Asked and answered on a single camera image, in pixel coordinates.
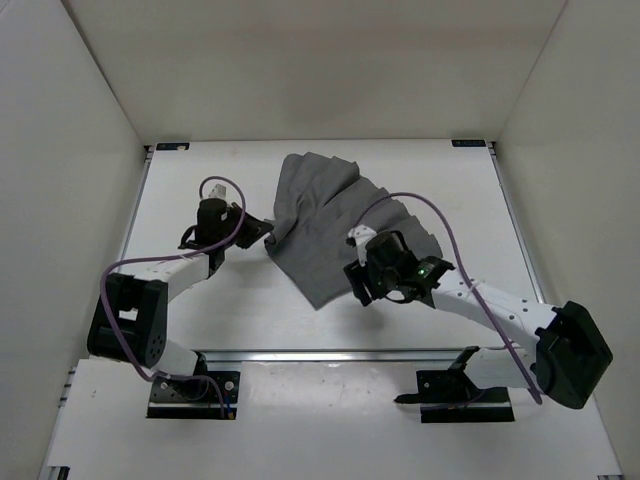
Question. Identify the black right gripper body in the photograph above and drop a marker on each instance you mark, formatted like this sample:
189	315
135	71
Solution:
382	281

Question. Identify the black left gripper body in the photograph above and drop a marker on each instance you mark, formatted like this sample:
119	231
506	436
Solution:
234	212

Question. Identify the grey pleated skirt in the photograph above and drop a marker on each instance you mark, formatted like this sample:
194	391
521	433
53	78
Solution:
318	201

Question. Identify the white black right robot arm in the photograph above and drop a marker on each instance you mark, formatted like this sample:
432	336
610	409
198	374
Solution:
557	351

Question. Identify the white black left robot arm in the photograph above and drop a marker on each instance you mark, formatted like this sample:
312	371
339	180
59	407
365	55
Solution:
130	322

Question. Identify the blue label left corner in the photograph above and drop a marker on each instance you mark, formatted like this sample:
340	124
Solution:
172	146

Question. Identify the blue label corner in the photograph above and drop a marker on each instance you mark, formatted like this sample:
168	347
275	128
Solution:
172	146
468	143

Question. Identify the blue label right corner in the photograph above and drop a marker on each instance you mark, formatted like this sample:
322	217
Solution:
468	143

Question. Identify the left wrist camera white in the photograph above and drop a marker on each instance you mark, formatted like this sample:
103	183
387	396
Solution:
218	192

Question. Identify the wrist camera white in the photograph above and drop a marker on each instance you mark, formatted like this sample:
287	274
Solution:
218	192
360	235

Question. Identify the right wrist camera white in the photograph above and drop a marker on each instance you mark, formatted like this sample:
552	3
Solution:
360	235

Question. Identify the aluminium table left rail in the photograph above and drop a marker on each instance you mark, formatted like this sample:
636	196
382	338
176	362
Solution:
124	200

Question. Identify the aluminium table rail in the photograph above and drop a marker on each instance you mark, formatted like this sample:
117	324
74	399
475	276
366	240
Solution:
124	200
332	356
525	253

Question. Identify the aluminium table front rail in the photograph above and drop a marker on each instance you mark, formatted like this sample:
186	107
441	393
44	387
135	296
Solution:
332	356

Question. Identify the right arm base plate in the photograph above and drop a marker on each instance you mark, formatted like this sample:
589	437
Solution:
447	397

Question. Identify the aluminium table right rail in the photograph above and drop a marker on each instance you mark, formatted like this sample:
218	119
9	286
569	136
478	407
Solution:
525	253

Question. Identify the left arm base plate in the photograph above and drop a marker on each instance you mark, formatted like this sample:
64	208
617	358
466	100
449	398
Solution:
196	400

